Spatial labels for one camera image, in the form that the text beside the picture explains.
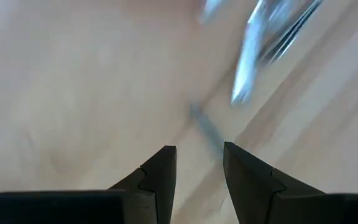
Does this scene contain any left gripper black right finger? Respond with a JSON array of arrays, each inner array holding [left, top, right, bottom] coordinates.
[[224, 141, 358, 224]]

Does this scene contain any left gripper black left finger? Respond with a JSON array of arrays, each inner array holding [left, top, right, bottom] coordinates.
[[0, 145, 178, 224]]

